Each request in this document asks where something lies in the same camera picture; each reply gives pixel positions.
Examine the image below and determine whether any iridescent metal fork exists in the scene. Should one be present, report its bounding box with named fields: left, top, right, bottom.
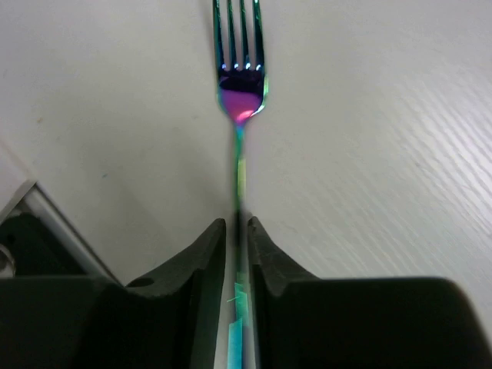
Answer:
left=212, top=1, right=268, bottom=368

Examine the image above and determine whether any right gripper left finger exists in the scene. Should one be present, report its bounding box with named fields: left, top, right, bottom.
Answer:
left=1, top=218, right=226, bottom=368

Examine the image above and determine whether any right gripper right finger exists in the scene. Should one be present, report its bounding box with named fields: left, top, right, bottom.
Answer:
left=248, top=218, right=491, bottom=368

